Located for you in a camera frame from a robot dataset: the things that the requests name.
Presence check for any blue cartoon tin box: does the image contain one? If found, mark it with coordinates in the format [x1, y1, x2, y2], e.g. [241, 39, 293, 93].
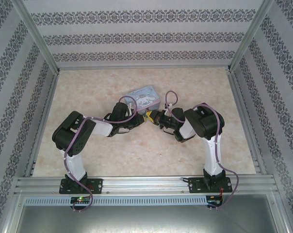
[125, 84, 162, 115]

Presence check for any left small circuit board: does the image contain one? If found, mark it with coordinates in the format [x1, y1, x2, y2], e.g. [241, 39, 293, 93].
[70, 196, 92, 204]

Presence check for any grey metal sheet panel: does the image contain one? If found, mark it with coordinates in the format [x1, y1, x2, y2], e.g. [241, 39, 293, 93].
[2, 194, 291, 233]

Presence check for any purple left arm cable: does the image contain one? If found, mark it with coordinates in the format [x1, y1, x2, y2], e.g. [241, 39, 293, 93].
[64, 95, 139, 212]

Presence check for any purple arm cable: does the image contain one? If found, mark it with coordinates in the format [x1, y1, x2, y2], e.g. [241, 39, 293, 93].
[165, 91, 239, 210]
[64, 95, 139, 212]

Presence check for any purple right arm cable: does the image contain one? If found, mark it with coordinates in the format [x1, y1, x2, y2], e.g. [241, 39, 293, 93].
[165, 91, 239, 210]

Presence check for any aluminium mounting rail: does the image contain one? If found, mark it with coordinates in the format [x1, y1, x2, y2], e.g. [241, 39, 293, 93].
[14, 176, 276, 195]

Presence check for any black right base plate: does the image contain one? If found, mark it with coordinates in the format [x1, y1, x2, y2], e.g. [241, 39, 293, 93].
[188, 177, 233, 194]

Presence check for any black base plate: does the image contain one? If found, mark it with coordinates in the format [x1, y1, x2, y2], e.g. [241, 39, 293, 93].
[59, 178, 104, 195]
[188, 177, 233, 194]

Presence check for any aluminium side rail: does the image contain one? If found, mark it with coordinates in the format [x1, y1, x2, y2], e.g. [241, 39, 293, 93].
[23, 72, 60, 178]
[227, 71, 267, 174]

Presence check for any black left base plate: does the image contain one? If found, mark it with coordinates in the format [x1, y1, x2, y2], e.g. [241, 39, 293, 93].
[59, 178, 104, 195]

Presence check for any slotted grey cable duct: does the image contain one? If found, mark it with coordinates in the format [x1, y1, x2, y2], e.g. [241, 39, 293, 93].
[23, 196, 208, 206]

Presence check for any aluminium frame post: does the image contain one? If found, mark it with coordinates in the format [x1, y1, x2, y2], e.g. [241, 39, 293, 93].
[11, 0, 60, 74]
[227, 0, 275, 72]

